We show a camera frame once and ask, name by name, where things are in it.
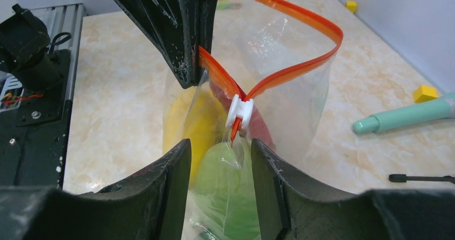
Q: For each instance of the teal plastic tube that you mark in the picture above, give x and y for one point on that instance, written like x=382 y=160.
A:
x=440 y=108

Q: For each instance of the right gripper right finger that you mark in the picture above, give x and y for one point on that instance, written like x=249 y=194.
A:
x=293 y=205

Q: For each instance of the small yellow block centre back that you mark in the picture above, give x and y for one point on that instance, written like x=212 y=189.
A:
x=424 y=93

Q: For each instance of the green cabbage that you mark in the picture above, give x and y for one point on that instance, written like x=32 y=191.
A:
x=224 y=192

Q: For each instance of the clear zip bag orange zipper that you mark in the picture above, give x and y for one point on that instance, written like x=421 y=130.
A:
x=272 y=55

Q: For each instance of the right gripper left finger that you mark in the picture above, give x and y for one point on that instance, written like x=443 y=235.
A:
x=149 y=204

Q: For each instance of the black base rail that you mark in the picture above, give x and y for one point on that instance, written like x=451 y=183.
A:
x=35 y=123

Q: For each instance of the small yellow block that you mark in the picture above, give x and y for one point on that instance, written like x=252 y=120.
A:
x=351 y=6
x=424 y=93

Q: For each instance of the small yellow block back left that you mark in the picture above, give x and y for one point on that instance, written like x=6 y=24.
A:
x=351 y=6

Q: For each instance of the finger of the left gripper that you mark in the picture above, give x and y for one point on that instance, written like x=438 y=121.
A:
x=206 y=15
x=171 y=26

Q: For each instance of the blue microphone on tripod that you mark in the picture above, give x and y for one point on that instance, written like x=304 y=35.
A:
x=403 y=178

